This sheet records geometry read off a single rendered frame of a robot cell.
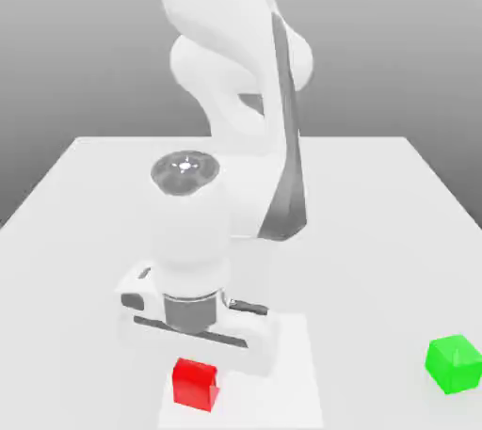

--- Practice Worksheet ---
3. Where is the small green cube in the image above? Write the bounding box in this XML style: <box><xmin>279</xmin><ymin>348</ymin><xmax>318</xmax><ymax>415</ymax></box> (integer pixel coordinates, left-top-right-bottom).
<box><xmin>425</xmin><ymin>334</ymin><xmax>482</xmax><ymax>396</ymax></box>

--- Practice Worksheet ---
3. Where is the small red cube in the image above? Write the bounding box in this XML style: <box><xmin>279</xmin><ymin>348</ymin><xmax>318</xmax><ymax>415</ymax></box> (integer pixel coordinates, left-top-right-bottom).
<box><xmin>171</xmin><ymin>358</ymin><xmax>220</xmax><ymax>413</ymax></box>

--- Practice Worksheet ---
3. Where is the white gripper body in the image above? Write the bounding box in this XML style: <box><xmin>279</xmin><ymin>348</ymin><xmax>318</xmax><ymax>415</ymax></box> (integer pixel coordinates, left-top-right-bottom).
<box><xmin>119</xmin><ymin>308</ymin><xmax>281</xmax><ymax>377</ymax></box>

